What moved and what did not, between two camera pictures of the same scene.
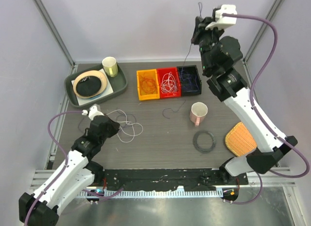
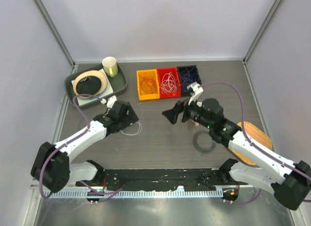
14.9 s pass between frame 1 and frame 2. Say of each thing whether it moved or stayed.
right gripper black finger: moved
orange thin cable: stayed
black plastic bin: stayed
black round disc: stayed
